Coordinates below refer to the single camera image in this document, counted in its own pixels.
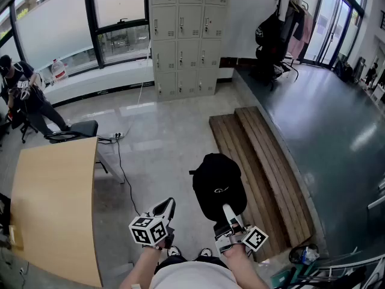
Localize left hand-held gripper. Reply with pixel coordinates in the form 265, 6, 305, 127
128, 197, 177, 250

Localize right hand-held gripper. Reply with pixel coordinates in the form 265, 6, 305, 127
213, 203, 270, 255

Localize black cap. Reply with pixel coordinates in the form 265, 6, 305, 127
188, 152, 248, 222

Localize clothes rack with garments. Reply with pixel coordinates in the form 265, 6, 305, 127
251, 0, 312, 92

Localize person's left forearm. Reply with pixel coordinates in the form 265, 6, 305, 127
119, 245, 165, 289

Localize person's right forearm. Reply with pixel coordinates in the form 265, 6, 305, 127
224, 242, 270, 289

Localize white metal rack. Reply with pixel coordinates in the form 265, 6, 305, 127
306, 245, 385, 289

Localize person's black trousers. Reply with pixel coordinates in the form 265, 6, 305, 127
153, 254, 229, 275

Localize brown wooden steps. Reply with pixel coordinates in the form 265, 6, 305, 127
209, 106, 315, 263

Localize person's white shirt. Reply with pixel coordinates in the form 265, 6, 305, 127
150, 260, 241, 289

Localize black trash bin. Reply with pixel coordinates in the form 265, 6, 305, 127
288, 243, 320, 264

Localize green box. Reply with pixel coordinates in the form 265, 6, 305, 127
270, 265, 301, 288

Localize light wooden table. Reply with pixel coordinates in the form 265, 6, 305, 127
10, 136, 126, 288

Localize dark brown wooden board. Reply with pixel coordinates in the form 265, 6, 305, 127
219, 57, 241, 69

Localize black backpack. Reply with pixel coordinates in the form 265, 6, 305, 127
249, 45, 289, 87

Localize grey metal locker cabinet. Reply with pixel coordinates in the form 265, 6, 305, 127
148, 0, 232, 102

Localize black swivel office chair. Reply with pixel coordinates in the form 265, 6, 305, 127
0, 107, 39, 144

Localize clear water bottle red label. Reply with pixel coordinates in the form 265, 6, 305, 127
51, 58, 69, 82

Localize black bags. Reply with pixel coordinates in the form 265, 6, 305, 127
333, 60, 354, 82

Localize pink garment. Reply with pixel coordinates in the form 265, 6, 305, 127
287, 10, 313, 55

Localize small white table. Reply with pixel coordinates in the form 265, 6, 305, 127
371, 82, 385, 108

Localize dark grey garment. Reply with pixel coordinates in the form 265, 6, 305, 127
284, 0, 305, 54

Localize white garment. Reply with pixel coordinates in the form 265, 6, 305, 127
278, 0, 291, 22

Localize black framed glass doors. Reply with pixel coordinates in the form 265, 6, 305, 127
302, 0, 366, 70

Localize black power cable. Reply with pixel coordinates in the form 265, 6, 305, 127
97, 137, 142, 218

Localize white cable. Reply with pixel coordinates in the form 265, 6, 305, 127
125, 39, 153, 135

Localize black drawstring bag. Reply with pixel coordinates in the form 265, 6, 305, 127
254, 10, 285, 46

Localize black window frame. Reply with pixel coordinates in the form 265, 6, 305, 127
0, 0, 151, 72

